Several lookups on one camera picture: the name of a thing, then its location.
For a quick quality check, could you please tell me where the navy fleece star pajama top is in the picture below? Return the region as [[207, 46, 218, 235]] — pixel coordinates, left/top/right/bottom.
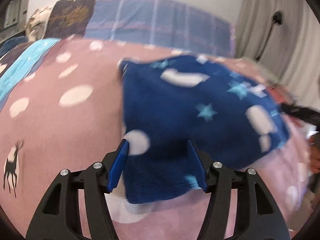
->
[[119, 55, 290, 204]]

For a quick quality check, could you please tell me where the person's right hand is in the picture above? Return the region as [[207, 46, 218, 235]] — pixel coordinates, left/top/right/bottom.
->
[[309, 133, 320, 174]]

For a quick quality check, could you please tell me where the pink folded garment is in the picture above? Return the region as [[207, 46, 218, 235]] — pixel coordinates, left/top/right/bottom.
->
[[267, 85, 296, 105]]

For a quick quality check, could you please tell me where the grey ribbed curtain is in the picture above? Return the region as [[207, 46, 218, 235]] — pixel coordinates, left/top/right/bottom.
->
[[235, 0, 319, 109]]

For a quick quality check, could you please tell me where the black floor lamp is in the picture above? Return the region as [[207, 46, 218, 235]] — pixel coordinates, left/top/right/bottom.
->
[[255, 10, 283, 61]]

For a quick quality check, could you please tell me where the pink polka dot bedsheet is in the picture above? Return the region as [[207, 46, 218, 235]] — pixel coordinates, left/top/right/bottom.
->
[[1, 38, 309, 239]]

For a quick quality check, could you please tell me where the turquoise dark patterned blanket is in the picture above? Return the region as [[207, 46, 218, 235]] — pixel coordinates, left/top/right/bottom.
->
[[1, 38, 61, 110]]

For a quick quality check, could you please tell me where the blue plaid pillow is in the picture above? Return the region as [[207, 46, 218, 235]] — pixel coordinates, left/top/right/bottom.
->
[[84, 0, 235, 57]]

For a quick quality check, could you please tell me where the beige crumpled cloth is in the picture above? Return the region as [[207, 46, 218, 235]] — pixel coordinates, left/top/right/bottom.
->
[[25, 7, 53, 42]]

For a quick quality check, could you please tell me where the dark tree print pillow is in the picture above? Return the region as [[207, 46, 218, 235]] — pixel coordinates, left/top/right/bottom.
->
[[44, 0, 96, 39]]

